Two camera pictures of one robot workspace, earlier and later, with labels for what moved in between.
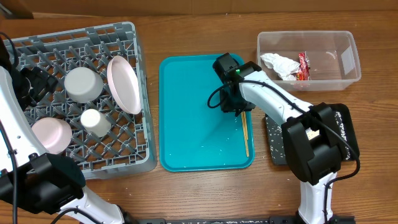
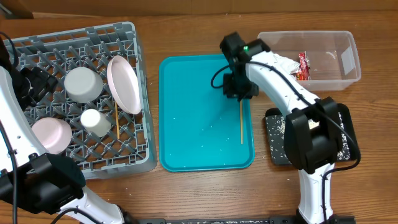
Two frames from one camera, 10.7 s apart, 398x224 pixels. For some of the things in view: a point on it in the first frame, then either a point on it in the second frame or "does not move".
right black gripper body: [232, 104] -> [239, 88]
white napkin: [286, 68] does not move
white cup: [97, 124] does not move
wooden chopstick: [244, 119] -> [240, 103]
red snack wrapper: [303, 73] does not move
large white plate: [124, 83] does not move
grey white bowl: [83, 84] does not move
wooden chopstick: [245, 128] -> [117, 124]
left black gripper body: [29, 86] does not move
